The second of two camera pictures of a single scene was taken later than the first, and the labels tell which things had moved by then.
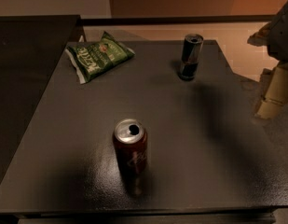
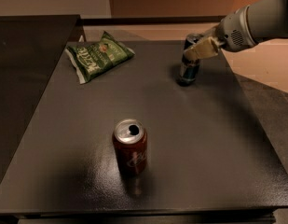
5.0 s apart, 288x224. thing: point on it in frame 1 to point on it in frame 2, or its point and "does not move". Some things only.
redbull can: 192,48 does not move
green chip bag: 94,58 does not move
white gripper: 283,36 to 234,32
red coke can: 130,142 does not move
